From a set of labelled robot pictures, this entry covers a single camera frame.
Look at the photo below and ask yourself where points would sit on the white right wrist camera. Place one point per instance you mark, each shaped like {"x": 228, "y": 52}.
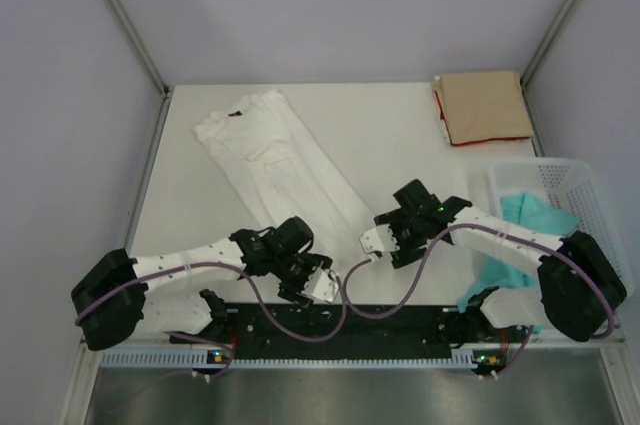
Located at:
{"x": 379, "y": 242}

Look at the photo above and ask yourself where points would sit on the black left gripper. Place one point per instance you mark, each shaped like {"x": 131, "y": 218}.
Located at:
{"x": 295, "y": 291}

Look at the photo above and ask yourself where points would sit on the folded red t shirt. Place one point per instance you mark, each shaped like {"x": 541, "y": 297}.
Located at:
{"x": 480, "y": 127}

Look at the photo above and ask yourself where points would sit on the white printed t shirt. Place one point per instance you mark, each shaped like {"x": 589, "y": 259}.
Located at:
{"x": 279, "y": 170}

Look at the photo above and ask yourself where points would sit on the perforated white cable duct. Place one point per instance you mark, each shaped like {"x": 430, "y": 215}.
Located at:
{"x": 165, "y": 358}

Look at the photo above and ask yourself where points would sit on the white plastic basket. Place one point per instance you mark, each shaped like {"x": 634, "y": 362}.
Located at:
{"x": 565, "y": 184}

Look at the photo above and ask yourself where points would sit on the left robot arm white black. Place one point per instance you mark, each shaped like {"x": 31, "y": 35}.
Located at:
{"x": 124, "y": 296}

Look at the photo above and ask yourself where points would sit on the left aluminium frame post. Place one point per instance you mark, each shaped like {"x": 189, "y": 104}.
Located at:
{"x": 135, "y": 42}

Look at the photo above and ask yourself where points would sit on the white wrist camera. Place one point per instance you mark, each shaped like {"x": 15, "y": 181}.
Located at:
{"x": 379, "y": 242}
{"x": 322, "y": 286}

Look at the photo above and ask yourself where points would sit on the teal t shirt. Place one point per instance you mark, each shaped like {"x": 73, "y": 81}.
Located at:
{"x": 528, "y": 211}

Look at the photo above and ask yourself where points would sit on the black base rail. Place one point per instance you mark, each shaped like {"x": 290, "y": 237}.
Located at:
{"x": 414, "y": 332}

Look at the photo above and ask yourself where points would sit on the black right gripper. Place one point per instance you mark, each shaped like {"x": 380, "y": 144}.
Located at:
{"x": 405, "y": 253}

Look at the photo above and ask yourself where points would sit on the aluminium frame post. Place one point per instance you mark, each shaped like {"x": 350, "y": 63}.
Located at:
{"x": 135, "y": 42}
{"x": 553, "y": 32}

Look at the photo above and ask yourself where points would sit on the right aluminium frame post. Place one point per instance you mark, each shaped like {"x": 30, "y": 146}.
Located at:
{"x": 553, "y": 32}

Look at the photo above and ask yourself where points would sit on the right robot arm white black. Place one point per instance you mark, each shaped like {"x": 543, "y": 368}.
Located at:
{"x": 576, "y": 289}

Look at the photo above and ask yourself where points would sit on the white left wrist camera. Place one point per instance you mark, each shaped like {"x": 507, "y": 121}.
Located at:
{"x": 322, "y": 286}

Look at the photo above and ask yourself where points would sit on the folded tan t shirt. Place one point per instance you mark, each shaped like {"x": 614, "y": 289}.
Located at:
{"x": 480, "y": 90}

